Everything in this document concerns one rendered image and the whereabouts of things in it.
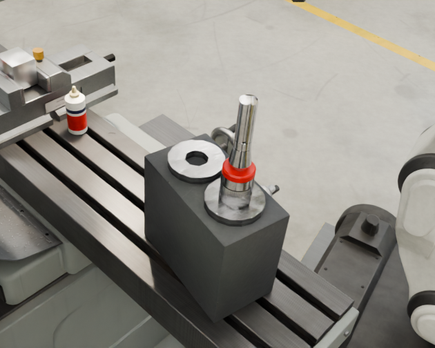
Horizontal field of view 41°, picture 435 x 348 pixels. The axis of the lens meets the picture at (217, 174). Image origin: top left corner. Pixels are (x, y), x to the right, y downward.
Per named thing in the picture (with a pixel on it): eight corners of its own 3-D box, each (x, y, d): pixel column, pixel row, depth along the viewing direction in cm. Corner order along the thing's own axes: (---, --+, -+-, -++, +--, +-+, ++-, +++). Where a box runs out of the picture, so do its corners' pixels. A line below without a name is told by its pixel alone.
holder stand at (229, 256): (199, 209, 111) (207, 125, 97) (273, 291, 98) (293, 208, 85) (143, 234, 105) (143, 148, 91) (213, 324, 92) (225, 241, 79)
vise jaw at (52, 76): (38, 59, 131) (36, 43, 128) (72, 83, 125) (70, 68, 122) (14, 68, 127) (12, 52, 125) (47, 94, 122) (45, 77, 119)
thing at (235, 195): (252, 209, 84) (257, 183, 80) (219, 208, 83) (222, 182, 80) (249, 186, 87) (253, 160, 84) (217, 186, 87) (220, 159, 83)
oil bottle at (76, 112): (79, 121, 127) (75, 78, 120) (91, 130, 125) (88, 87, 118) (64, 128, 125) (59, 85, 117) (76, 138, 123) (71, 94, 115)
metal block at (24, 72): (22, 71, 125) (18, 46, 121) (39, 83, 122) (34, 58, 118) (0, 79, 122) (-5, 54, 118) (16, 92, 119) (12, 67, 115)
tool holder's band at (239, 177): (257, 183, 80) (257, 178, 79) (222, 182, 80) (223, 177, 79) (253, 160, 84) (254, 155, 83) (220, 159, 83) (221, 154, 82)
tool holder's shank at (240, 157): (251, 174, 80) (262, 107, 72) (228, 173, 80) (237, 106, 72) (249, 159, 82) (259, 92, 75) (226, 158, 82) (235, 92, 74)
